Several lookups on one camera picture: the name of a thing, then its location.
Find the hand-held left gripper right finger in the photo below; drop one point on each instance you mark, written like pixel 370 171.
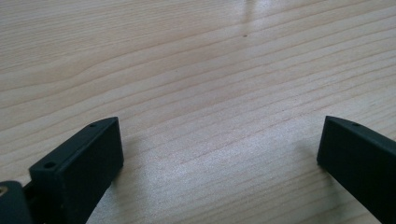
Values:
pixel 361 158

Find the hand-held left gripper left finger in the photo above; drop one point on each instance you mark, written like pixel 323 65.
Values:
pixel 82 165

